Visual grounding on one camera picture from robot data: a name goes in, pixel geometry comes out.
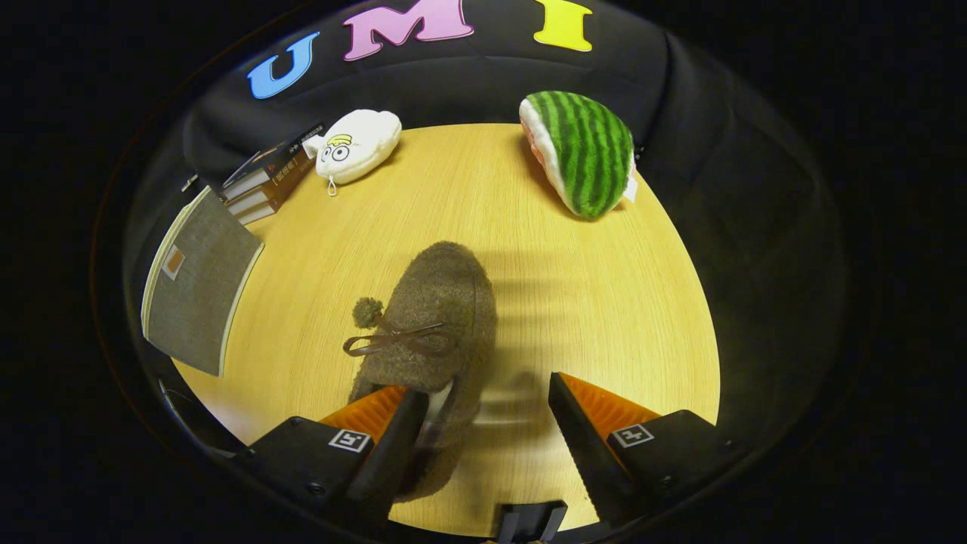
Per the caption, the black book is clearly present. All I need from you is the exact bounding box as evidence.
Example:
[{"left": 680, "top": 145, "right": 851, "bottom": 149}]
[{"left": 221, "top": 123, "right": 326, "bottom": 199}]

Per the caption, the brown book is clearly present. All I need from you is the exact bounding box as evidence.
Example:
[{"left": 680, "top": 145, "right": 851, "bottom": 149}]
[
  {"left": 236, "top": 193, "right": 292, "bottom": 226},
  {"left": 225, "top": 153, "right": 317, "bottom": 216}
]

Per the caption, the black backdrop cloth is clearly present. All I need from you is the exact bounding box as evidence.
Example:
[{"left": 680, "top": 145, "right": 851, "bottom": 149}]
[{"left": 121, "top": 0, "right": 847, "bottom": 454}]

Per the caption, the brown fuzzy shoe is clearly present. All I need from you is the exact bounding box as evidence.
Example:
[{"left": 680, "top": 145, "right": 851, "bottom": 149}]
[{"left": 342, "top": 240, "right": 498, "bottom": 503}]

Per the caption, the white plush toy with face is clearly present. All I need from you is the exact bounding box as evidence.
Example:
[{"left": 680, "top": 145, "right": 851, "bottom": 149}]
[{"left": 302, "top": 109, "right": 403, "bottom": 197}]

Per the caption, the black clamp bracket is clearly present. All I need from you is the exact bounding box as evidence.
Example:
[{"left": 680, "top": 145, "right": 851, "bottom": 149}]
[{"left": 493, "top": 499, "right": 569, "bottom": 544}]

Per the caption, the watermelon slice plush toy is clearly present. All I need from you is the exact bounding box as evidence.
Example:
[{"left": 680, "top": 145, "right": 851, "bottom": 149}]
[{"left": 519, "top": 91, "right": 638, "bottom": 221}]

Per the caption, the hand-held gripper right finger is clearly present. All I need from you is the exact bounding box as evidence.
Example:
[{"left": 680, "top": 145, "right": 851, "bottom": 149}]
[{"left": 548, "top": 370, "right": 746, "bottom": 528}]

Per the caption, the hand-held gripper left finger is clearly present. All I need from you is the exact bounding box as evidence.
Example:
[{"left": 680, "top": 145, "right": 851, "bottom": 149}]
[{"left": 231, "top": 384, "right": 431, "bottom": 531}]

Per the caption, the grey fabric storage box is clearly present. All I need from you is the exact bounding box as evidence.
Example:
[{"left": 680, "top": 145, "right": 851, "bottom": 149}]
[{"left": 141, "top": 185, "right": 265, "bottom": 377}]

